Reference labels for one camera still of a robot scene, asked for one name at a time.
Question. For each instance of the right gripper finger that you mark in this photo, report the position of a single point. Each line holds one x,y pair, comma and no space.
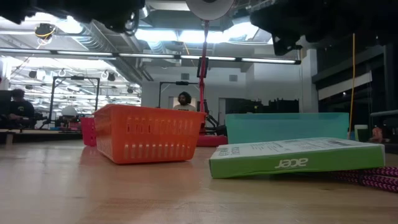
264,17

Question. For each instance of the white booklet packet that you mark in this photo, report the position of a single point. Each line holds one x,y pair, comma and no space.
280,163

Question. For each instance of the purple small tool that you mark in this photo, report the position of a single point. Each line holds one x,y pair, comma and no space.
379,180

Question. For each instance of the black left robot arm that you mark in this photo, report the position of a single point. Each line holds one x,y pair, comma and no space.
46,7

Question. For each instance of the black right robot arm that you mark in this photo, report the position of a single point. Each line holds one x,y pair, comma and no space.
357,18

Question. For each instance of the long linear ceiling light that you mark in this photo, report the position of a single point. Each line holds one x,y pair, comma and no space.
146,55

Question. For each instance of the red desk lamp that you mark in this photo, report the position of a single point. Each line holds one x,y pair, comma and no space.
202,81

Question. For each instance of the white dome object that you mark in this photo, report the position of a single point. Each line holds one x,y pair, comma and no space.
69,112

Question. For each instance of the person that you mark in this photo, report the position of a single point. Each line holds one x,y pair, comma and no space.
185,107
21,109

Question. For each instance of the red plastic basket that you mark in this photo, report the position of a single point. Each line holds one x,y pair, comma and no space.
88,132

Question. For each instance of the orange plastic basket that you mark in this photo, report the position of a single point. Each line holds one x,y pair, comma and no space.
146,137

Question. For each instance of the grey horizontal bar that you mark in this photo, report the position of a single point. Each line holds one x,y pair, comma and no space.
385,113

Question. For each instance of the white container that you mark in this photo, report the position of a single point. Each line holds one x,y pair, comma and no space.
361,132

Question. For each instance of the orange bottle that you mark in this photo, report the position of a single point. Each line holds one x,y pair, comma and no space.
377,134

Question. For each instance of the black background monitor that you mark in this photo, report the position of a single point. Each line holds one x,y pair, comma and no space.
4,102

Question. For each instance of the black ceiling dome camera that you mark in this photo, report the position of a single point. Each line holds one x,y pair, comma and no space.
45,31

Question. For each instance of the black background rig frame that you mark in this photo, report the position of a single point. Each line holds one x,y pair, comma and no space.
182,83
76,77

